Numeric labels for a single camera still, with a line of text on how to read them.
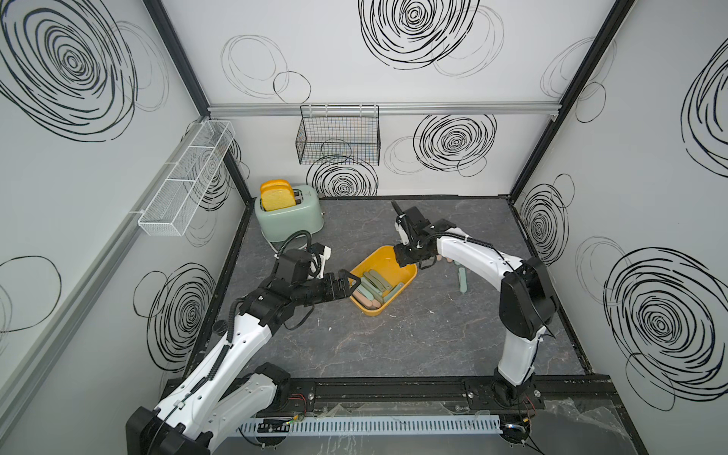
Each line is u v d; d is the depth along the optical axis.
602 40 0.77
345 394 0.75
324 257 0.69
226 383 0.44
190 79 0.83
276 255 0.57
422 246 0.65
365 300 0.89
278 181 0.95
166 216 0.70
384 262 0.99
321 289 0.64
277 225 0.94
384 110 0.91
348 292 0.65
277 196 0.94
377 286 0.94
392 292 0.91
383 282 0.96
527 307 0.48
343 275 0.66
